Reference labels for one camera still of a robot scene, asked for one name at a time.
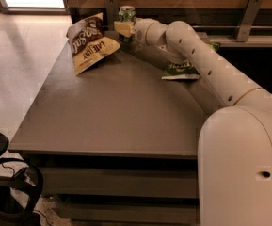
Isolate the green soda can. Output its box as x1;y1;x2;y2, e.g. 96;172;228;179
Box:
119;6;136;43

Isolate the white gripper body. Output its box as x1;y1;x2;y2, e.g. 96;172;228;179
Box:
134;18;158;46

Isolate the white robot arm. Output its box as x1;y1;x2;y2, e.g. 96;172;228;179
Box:
114;19;272;226

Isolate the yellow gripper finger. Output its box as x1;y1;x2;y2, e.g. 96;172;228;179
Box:
114;21;135;38

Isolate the black office chair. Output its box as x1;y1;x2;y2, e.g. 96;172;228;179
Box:
0;133;43;226

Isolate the upper grey drawer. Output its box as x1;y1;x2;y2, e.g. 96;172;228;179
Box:
40;168;198;199

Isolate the metal wall bracket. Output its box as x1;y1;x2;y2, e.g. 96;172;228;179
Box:
235;0;263;42
105;0;119;31

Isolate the lower grey drawer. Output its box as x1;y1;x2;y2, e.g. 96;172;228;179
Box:
53;202;200;225

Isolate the green chip bag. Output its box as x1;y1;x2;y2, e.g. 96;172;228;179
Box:
161;41;222;81

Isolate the brown chip bag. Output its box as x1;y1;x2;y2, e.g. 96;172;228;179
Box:
67;13;120;75

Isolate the left metal wall bracket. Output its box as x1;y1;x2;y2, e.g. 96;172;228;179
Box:
105;0;119;31

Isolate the grey drawer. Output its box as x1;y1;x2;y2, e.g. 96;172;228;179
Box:
40;168;198;199
53;202;200;225

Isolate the right metal wall bracket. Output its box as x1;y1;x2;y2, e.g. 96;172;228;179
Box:
235;0;263;42

